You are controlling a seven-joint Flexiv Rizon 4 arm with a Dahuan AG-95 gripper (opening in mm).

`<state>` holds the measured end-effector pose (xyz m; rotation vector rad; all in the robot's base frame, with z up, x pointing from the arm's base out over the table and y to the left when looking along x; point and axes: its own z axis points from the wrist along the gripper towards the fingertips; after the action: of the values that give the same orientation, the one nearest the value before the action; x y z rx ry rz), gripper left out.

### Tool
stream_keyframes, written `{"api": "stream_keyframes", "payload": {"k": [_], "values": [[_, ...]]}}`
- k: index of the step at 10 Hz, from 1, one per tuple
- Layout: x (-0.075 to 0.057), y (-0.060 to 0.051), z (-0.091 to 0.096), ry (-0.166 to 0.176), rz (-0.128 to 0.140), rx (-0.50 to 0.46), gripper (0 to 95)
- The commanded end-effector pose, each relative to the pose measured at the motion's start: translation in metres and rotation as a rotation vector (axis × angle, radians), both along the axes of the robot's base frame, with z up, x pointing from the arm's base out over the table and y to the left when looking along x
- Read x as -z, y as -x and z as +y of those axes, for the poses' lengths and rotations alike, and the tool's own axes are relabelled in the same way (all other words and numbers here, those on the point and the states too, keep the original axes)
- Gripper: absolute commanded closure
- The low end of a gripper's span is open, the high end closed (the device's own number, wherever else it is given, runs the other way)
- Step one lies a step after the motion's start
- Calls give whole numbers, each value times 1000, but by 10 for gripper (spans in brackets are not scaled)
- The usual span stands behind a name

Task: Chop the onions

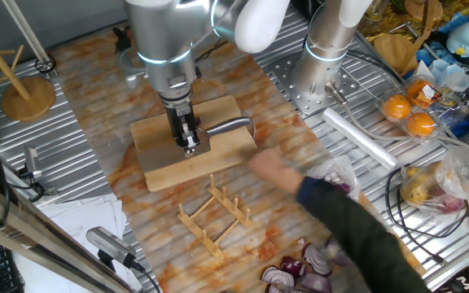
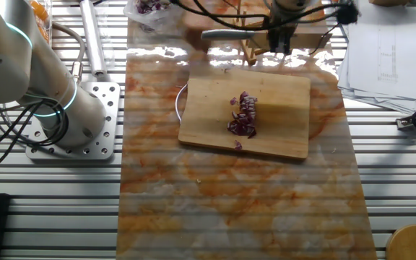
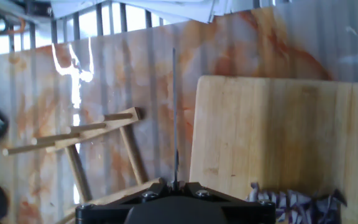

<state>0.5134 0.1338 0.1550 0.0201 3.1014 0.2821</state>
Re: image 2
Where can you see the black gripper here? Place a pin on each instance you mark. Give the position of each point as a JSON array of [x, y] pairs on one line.
[[282, 25]]

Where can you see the steel cleaver knife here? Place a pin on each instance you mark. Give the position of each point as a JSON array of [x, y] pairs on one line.
[[229, 34]]

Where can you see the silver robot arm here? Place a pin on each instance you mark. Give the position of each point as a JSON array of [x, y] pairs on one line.
[[5, 54]]

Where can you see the wooden peg rack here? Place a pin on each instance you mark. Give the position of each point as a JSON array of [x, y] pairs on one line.
[[251, 50]]

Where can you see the red onion chunk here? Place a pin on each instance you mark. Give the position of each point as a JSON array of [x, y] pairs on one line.
[[246, 119]]

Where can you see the wooden cutting board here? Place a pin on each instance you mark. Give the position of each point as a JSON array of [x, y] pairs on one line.
[[211, 119]]

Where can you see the white paper stack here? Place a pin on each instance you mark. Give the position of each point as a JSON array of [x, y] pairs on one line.
[[385, 65]]

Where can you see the plastic bag of chopped onion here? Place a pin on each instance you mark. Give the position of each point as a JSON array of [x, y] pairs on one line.
[[150, 11]]

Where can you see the orange marbled table mat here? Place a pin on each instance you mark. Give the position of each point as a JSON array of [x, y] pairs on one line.
[[229, 202]]

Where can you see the white plastic wrap roll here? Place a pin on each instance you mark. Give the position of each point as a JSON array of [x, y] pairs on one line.
[[92, 36]]

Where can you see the orange fruit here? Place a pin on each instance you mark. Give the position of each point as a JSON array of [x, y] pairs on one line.
[[44, 33], [40, 11]]

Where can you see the clear plastic fruit container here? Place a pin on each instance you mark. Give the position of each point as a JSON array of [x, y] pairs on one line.
[[43, 23]]

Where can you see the wooden mug tree stand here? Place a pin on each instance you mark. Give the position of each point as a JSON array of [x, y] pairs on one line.
[[414, 243]]

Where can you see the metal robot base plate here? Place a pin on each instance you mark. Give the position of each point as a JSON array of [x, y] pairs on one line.
[[105, 108]]

